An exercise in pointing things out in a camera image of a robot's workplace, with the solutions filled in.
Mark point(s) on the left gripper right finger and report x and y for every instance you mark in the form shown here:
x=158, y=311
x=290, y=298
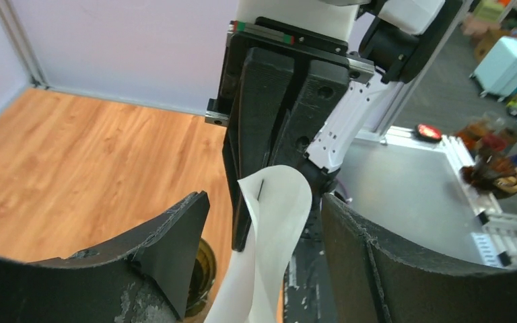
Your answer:
x=379, y=276

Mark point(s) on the white paper coffee filter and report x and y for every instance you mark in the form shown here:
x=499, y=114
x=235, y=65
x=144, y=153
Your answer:
x=279, y=201

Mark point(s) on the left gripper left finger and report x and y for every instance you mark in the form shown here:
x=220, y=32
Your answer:
x=141, y=275

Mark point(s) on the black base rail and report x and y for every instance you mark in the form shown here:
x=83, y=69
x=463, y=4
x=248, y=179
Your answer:
x=307, y=295

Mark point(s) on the brown bottle in background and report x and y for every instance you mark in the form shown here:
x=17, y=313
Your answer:
x=493, y=172

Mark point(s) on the red emergency button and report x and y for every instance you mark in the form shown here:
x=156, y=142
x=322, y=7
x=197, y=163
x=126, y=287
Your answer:
x=427, y=133

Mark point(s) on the dark brown coffee dripper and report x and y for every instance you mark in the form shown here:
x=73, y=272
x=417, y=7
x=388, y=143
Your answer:
x=202, y=280

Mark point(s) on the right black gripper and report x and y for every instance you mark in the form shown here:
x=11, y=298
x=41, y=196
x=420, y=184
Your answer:
x=260, y=86

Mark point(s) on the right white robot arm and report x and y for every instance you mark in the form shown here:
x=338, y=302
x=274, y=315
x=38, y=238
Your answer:
x=300, y=78

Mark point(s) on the light blue storage box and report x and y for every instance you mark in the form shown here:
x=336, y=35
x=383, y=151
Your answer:
x=496, y=72

